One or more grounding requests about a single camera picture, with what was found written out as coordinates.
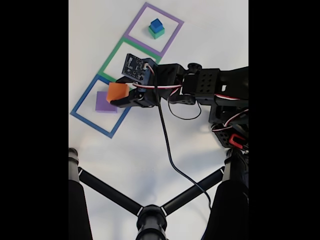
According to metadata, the orange foam block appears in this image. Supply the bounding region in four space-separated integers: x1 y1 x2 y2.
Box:
106 82 130 103

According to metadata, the purple foam block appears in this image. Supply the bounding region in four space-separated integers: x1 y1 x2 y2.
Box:
95 91 118 114

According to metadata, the green foam block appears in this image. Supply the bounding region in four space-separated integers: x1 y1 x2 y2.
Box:
147 26 166 40

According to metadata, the small blue cube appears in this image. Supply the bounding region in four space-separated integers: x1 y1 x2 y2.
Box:
150 18 164 33

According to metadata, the red clamp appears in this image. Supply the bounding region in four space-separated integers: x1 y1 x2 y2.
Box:
229 133 247 148

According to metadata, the red white servo cable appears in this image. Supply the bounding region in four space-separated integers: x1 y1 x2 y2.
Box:
132 83 183 91

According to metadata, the gripper camera circuit board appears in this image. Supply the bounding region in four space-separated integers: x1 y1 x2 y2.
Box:
121 53 159 85

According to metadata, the green square frame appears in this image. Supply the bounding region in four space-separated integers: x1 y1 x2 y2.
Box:
96 36 161 87

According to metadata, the blue square frame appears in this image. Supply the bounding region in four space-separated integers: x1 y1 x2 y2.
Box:
69 74 132 139

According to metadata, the purple square frame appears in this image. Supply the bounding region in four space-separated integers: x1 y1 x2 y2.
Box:
123 1 185 58

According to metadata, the black camera tripod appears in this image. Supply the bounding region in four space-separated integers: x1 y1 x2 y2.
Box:
68 147 249 240

